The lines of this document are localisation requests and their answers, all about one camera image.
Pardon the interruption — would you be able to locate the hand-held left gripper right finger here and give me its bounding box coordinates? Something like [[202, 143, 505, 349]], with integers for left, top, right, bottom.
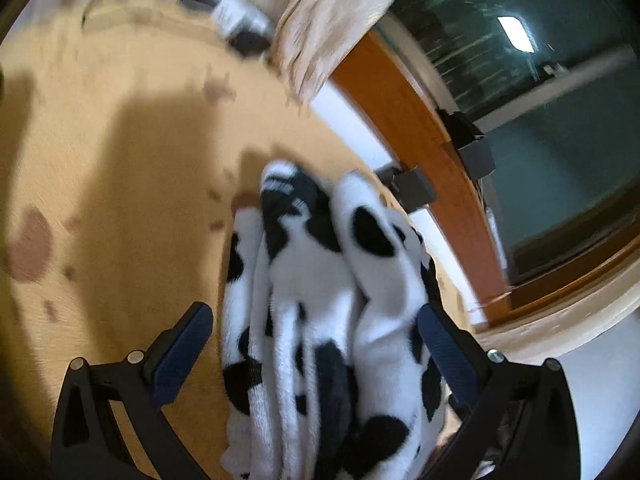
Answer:
[[417, 302, 583, 480]]

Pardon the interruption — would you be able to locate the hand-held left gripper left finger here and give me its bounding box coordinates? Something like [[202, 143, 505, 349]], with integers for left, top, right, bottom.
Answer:
[[50, 301, 216, 480]]

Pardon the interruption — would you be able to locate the cow print fleece garment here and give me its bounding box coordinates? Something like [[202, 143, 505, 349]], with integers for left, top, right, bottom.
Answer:
[[220, 160, 448, 480]]

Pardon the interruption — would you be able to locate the cream curtain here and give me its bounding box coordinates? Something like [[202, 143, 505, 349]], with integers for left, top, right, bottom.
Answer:
[[475, 270, 640, 361], [272, 0, 421, 103]]

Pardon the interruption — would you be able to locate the dark grey box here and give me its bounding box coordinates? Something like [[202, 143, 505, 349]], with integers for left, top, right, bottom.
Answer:
[[377, 165, 435, 211], [440, 110, 497, 181]]

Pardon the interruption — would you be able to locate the tan paw print blanket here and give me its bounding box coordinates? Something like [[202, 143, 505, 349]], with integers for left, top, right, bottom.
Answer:
[[0, 0, 481, 480]]

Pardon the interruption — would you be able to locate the dark glass window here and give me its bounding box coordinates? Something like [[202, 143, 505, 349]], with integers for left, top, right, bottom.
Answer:
[[370, 0, 640, 286]]

